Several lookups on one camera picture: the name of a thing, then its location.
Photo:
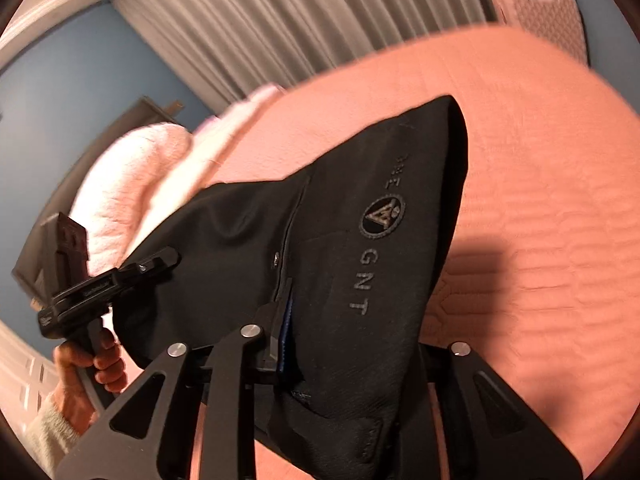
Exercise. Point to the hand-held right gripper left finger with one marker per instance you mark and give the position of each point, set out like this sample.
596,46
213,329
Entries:
286,340

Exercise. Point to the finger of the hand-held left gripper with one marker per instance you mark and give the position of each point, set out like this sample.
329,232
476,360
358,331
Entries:
150,262

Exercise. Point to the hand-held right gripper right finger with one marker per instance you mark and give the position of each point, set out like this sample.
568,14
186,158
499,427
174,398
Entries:
450,360

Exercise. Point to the person's left hand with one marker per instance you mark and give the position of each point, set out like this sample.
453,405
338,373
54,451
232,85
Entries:
75,390

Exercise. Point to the grey pleated curtain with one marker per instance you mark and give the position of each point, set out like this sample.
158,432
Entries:
300,25

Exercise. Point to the fluffy pale pink blanket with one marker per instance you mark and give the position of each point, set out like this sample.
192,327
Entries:
125,175

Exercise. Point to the black pants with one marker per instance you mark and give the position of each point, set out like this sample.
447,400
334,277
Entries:
340,185

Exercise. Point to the white panelled door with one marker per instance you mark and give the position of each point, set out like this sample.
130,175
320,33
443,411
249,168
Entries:
25,370

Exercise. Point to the salmon pink quilted bedspread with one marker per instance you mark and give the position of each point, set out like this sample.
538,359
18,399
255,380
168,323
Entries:
550,160

